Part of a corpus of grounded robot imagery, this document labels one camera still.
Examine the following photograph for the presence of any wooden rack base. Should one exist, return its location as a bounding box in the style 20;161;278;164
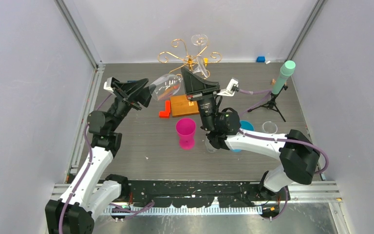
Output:
170;95;199;117

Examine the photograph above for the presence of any purple cable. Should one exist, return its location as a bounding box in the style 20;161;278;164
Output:
57;94;112;234
237;89;330;176

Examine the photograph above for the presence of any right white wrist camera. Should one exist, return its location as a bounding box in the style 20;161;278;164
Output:
217;78;240;97

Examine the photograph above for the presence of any pink wine glass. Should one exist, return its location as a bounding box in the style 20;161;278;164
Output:
175;118;196;150

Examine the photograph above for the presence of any mint green microphone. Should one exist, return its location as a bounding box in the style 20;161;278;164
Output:
271;60;296;95

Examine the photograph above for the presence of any blue wine glass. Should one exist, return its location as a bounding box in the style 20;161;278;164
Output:
231;120;255;152

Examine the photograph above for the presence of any orange L-shaped block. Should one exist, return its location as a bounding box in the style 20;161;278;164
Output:
158;100;171;118

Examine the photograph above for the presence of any clear textured wine glass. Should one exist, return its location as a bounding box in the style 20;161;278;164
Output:
205;140;216;153

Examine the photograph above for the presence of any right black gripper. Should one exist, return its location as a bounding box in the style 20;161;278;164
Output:
180;69;220;132

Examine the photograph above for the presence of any small blue block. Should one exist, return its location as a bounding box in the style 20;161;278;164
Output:
256;56;266;63

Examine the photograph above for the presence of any clear stemmed wine glass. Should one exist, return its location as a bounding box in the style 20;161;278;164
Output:
262;121;278;135

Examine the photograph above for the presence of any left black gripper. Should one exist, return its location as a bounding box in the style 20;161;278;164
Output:
107;78;155;132

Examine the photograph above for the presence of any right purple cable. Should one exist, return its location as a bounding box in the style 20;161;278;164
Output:
237;89;330;176

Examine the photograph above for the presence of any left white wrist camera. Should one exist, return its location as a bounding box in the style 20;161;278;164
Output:
103;77;114;93

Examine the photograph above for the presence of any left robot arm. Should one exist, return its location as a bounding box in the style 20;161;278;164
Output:
45;77;151;234

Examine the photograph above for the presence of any gold wire glass rack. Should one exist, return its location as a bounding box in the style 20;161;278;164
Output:
157;39;223;77

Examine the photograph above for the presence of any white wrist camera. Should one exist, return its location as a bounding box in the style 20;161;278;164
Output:
103;77;114;93
217;78;240;97

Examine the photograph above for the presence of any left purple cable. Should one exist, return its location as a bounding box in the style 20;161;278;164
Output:
57;94;112;234

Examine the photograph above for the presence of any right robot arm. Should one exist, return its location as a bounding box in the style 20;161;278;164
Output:
181;67;320;200

